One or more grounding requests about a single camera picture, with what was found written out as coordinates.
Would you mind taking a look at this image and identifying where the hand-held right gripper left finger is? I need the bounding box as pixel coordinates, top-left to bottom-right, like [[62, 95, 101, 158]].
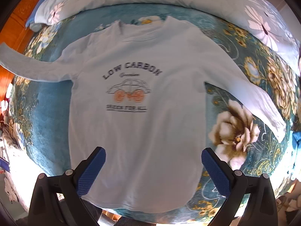
[[28, 147, 107, 226]]

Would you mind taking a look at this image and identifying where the blue pillow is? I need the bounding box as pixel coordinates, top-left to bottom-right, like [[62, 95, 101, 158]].
[[25, 0, 68, 29]]

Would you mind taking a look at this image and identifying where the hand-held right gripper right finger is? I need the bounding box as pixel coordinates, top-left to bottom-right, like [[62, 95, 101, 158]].
[[201, 147, 279, 226]]

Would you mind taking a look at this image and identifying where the teal floral blanket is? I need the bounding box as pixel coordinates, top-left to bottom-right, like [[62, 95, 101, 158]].
[[9, 3, 301, 224]]

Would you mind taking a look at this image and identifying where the blue cloth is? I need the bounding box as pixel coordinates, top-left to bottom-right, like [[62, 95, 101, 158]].
[[292, 132, 301, 170]]

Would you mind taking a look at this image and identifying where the white floral cloth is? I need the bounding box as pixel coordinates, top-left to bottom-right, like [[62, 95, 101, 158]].
[[0, 99, 31, 208]]

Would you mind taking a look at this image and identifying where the wooden headboard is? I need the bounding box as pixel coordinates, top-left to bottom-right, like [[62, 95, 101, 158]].
[[0, 0, 62, 85]]

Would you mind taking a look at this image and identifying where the light blue long-sleeved shirt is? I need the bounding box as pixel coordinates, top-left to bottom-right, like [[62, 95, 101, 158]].
[[0, 15, 293, 213]]

